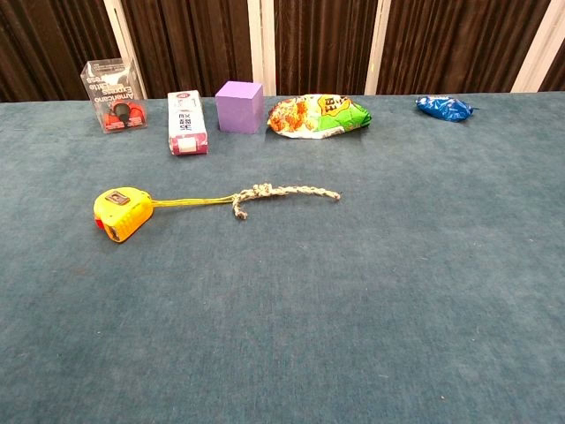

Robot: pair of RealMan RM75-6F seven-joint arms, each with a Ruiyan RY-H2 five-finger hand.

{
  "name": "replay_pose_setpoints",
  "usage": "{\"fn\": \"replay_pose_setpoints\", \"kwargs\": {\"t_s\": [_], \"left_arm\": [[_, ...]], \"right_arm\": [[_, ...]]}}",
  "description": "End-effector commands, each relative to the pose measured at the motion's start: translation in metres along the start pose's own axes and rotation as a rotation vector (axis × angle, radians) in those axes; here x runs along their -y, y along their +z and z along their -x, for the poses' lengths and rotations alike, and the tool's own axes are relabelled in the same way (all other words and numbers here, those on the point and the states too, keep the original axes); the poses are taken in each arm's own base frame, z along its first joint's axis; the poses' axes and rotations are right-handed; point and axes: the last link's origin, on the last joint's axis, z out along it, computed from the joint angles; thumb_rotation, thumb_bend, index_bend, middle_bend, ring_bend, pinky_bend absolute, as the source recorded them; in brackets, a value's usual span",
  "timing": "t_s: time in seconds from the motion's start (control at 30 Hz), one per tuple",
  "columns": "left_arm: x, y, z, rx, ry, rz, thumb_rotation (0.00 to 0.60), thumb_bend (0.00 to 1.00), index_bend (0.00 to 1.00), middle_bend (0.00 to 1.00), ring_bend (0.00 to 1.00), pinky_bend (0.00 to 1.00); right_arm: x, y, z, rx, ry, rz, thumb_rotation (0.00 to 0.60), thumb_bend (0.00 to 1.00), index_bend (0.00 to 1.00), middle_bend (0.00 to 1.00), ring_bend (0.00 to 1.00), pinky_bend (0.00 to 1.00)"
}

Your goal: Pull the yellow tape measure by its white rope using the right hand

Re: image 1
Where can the yellow tape measure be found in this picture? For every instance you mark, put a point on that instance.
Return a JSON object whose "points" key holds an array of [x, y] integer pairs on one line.
{"points": [[125, 214]]}

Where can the green orange snack bag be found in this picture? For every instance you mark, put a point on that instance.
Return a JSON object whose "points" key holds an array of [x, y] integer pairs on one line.
{"points": [[309, 117]]}

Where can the teal felt table cloth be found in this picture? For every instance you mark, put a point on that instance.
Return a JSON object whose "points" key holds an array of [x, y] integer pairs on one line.
{"points": [[309, 309]]}

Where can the purple cube block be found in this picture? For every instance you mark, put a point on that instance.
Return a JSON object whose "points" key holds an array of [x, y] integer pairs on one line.
{"points": [[238, 108]]}

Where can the white pink toothpaste box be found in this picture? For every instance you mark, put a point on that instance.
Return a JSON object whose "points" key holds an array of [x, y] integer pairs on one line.
{"points": [[187, 128]]}

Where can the dark brown curtain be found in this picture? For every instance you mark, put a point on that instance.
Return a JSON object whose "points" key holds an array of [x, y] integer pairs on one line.
{"points": [[198, 44]]}

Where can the blue cookie snack pack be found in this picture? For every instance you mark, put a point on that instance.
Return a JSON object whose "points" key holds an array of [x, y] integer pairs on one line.
{"points": [[443, 109]]}

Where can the clear plastic box red items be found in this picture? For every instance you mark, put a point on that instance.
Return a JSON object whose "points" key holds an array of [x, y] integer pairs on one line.
{"points": [[106, 79]]}

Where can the white frame post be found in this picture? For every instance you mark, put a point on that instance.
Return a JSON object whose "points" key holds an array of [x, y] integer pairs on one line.
{"points": [[123, 40], [540, 48], [378, 44], [262, 44]]}

